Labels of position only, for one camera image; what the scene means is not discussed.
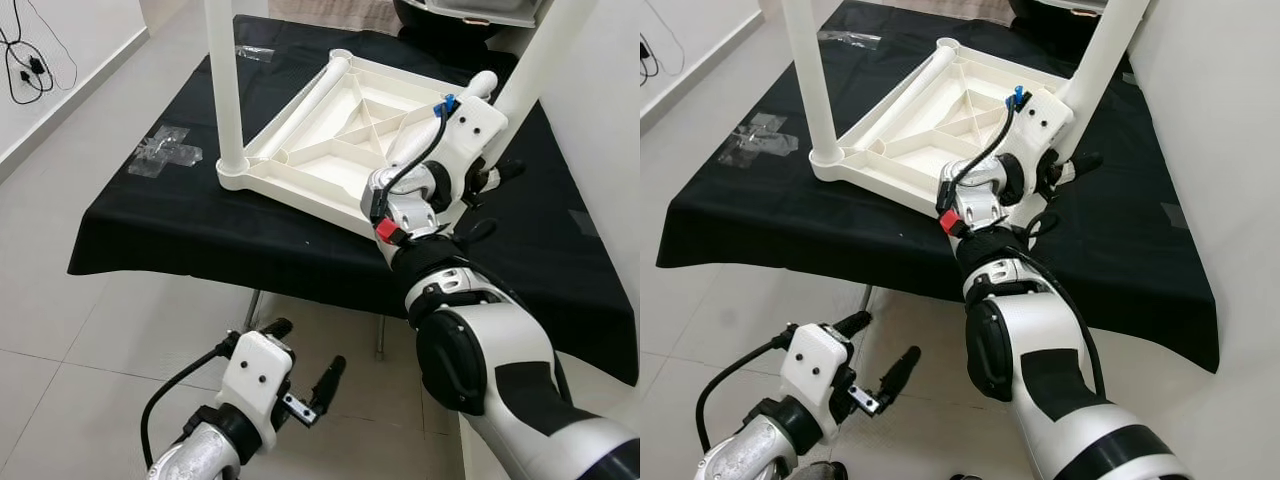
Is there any cross-shaped clear tape patch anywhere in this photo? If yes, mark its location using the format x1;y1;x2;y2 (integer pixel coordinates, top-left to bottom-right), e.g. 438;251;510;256
728;112;801;171
128;125;203;179

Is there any beige cloth covered bench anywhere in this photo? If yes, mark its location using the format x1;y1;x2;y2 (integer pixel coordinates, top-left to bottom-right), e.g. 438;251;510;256
265;0;401;34

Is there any clear plastic storage box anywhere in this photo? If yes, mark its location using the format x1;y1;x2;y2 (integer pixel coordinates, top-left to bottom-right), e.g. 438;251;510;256
425;0;551;28

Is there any white plastic table leg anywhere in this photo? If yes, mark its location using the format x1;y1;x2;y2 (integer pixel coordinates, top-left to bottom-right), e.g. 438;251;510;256
478;0;601;171
203;0;248;191
243;55;353;166
780;0;846;166
1055;0;1151;161
395;70;499;166
835;42;961;151

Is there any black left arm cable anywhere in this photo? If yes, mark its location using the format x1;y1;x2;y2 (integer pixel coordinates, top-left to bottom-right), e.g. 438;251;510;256
140;335;241;471
695;325;801;451

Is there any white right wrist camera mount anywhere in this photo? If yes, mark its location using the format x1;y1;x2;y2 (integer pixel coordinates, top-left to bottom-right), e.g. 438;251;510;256
395;98;509;216
998;88;1076;211

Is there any white plastic children table top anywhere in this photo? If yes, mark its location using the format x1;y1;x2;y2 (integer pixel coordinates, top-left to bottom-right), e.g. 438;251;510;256
215;48;521;241
808;38;1076;216

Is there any black looped wall cable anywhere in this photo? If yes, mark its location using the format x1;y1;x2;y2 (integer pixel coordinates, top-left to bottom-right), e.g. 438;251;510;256
0;0;79;106
640;0;686;86

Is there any black tablecloth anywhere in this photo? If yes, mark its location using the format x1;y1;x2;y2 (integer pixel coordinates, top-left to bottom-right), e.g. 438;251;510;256
68;15;640;386
655;0;1221;373

